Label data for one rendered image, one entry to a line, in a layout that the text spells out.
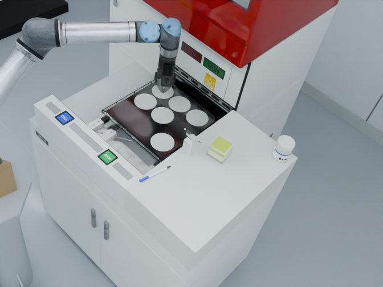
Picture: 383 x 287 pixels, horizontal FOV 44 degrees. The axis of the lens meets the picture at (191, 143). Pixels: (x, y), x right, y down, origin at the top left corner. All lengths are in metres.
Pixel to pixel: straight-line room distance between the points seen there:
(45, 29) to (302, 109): 2.35
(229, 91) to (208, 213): 0.58
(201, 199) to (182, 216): 0.11
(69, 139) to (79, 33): 0.42
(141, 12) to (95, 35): 0.55
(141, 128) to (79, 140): 0.28
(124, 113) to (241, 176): 0.59
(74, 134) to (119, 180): 0.28
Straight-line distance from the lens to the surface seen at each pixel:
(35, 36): 1.75
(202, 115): 2.09
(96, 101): 2.21
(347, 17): 3.36
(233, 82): 1.98
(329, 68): 3.58
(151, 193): 1.72
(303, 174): 3.22
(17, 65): 1.87
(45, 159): 2.23
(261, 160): 1.90
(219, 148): 1.80
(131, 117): 2.04
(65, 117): 1.95
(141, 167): 1.89
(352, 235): 3.09
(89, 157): 1.82
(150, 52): 2.30
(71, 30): 1.73
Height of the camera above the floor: 2.39
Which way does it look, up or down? 49 degrees down
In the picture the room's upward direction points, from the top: 13 degrees clockwise
